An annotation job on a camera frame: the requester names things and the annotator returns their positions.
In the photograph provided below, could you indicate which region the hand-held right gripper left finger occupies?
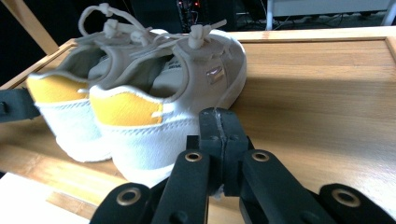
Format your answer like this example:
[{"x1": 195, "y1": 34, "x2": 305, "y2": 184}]
[{"x1": 186, "y1": 107, "x2": 225, "y2": 196}]

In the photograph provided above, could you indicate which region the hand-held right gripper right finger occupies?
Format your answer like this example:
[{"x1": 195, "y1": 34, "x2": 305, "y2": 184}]
[{"x1": 218, "y1": 107, "x2": 255, "y2": 198}]

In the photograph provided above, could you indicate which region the beige sneaker with yellow heel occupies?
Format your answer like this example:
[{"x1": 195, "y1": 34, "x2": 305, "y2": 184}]
[
  {"x1": 89, "y1": 19, "x2": 248, "y2": 189},
  {"x1": 26, "y1": 3, "x2": 150, "y2": 163}
]

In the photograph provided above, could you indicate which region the black device with lights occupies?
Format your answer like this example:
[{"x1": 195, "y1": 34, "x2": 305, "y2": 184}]
[{"x1": 130, "y1": 0, "x2": 238, "y2": 33}]

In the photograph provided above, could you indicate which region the white metal frame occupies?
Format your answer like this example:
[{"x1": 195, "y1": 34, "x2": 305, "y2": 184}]
[{"x1": 265, "y1": 0, "x2": 396, "y2": 31}]

